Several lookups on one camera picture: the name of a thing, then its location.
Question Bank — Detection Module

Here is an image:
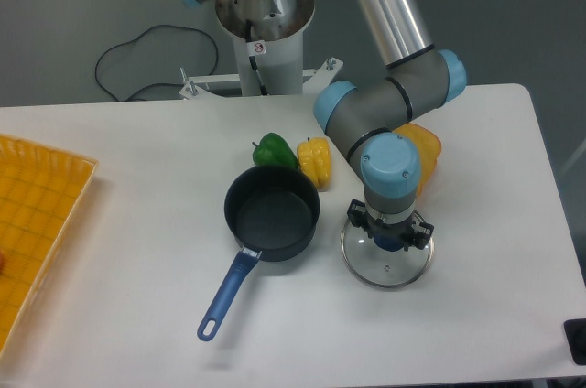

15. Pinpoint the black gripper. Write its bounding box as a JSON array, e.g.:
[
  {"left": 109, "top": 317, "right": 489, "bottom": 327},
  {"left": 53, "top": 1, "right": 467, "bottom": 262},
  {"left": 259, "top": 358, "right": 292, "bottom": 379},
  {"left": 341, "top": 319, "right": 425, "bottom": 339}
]
[{"left": 346, "top": 199, "right": 434, "bottom": 251}]

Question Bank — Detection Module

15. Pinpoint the glass lid blue knob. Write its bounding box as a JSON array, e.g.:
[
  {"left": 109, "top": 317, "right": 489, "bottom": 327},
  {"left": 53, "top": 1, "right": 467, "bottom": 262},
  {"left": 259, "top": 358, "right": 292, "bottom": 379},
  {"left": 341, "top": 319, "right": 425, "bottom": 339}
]
[{"left": 341, "top": 220, "right": 435, "bottom": 291}]

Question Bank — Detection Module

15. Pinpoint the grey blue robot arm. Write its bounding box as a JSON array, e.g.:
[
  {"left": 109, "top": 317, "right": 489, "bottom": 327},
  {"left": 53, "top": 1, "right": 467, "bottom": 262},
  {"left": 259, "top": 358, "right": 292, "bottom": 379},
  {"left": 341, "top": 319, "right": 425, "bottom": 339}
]
[{"left": 183, "top": 0, "right": 467, "bottom": 251}]

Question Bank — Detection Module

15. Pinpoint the toy bread slice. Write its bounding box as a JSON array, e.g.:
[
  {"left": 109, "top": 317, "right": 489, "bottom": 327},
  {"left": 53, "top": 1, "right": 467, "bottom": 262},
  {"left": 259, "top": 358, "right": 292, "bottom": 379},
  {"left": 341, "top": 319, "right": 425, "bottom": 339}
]
[{"left": 394, "top": 124, "right": 442, "bottom": 197}]

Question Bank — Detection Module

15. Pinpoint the yellow toy bell pepper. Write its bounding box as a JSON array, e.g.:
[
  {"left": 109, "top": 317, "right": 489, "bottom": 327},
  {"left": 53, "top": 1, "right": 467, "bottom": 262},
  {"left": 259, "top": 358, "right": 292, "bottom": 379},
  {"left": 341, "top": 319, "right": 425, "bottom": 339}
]
[{"left": 297, "top": 137, "right": 332, "bottom": 189}]

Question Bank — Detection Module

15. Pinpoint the green toy bell pepper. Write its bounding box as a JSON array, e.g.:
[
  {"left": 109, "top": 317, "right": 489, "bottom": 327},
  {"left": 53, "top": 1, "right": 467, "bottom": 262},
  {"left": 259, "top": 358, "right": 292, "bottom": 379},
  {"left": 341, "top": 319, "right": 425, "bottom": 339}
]
[{"left": 252, "top": 133, "right": 299, "bottom": 169}]

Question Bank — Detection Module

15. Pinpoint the black corner object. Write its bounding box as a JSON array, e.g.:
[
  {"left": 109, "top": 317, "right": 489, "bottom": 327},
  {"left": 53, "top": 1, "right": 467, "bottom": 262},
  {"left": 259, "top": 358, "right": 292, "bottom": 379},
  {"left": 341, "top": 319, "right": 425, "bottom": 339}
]
[{"left": 563, "top": 318, "right": 586, "bottom": 366}]

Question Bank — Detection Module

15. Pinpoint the yellow plastic basket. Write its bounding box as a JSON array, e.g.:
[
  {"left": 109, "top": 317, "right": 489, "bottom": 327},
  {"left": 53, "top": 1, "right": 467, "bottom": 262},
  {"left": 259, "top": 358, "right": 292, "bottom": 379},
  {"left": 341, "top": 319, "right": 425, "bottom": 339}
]
[{"left": 1, "top": 135, "right": 98, "bottom": 350}]

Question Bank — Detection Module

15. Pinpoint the dark saucepan blue handle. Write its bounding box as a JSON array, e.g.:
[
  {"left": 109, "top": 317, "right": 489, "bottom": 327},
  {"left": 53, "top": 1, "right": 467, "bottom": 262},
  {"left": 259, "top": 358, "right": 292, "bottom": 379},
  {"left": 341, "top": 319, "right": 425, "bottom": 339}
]
[{"left": 197, "top": 166, "right": 320, "bottom": 341}]

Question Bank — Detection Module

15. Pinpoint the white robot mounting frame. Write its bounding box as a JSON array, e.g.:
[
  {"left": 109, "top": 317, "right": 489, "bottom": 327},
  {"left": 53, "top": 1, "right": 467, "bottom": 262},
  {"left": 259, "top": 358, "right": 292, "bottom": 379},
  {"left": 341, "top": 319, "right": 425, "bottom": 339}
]
[{"left": 179, "top": 0, "right": 343, "bottom": 99}]

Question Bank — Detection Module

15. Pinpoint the black cable on floor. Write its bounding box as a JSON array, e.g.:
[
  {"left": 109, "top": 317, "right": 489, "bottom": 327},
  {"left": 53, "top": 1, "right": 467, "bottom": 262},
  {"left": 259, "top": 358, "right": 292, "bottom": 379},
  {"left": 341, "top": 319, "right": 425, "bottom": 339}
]
[{"left": 94, "top": 24, "right": 220, "bottom": 102}]

